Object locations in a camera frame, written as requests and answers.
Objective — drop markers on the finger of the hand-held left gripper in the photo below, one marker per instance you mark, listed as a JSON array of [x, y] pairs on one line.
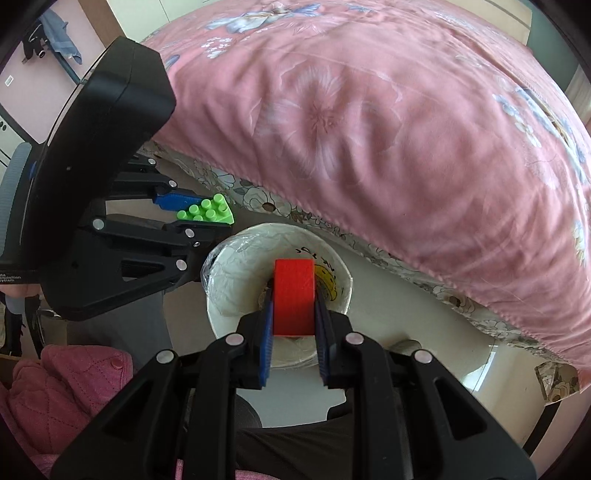
[[175, 201], [194, 233]]

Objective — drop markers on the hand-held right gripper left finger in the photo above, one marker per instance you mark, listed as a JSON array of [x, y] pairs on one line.
[[265, 344]]

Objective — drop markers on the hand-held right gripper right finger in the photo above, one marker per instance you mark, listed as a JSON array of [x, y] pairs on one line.
[[323, 344]]

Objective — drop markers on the green toy brick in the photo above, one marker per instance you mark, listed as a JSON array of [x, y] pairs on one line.
[[207, 211]]

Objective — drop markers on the red block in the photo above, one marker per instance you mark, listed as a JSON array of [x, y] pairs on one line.
[[294, 295]]

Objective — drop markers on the white paper bowl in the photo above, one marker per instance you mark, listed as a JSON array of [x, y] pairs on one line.
[[240, 277]]

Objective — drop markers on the person's black trousers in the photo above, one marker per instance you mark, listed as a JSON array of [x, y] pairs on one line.
[[295, 447]]

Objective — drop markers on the blue hanging cloth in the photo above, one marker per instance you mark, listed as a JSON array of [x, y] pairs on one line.
[[62, 34]]

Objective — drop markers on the pink floral bed quilt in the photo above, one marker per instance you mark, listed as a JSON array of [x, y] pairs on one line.
[[369, 115]]

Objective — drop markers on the pink quilted jacket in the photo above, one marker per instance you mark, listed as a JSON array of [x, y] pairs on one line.
[[60, 397]]

